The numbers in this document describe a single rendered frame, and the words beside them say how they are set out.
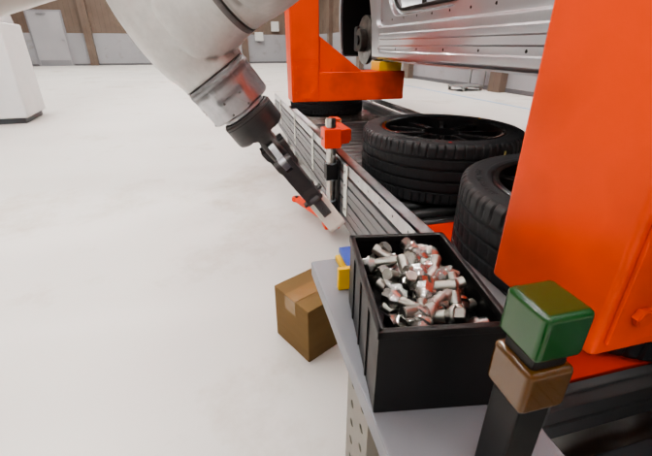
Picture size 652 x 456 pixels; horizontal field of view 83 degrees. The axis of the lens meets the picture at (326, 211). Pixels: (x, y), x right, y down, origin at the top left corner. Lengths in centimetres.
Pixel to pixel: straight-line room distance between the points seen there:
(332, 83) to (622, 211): 193
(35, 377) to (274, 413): 67
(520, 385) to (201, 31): 45
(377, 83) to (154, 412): 192
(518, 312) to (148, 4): 46
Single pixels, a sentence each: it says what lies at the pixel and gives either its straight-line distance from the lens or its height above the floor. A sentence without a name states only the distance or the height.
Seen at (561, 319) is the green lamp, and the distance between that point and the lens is 29.
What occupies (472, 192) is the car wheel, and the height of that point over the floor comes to 50.
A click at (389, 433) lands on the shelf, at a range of 45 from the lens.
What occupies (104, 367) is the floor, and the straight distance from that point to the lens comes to 127.
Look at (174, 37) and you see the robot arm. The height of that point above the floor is 82.
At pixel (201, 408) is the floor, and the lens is 107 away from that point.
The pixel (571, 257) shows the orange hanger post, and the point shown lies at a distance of 47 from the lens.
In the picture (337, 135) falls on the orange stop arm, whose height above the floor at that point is 49.
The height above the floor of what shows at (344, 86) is 60.
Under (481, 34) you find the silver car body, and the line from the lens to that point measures 150.
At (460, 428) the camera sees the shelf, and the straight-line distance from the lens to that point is 47.
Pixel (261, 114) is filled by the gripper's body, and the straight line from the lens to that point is 51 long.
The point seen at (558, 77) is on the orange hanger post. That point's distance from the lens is 47.
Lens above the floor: 82
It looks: 24 degrees down
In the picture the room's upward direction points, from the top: straight up
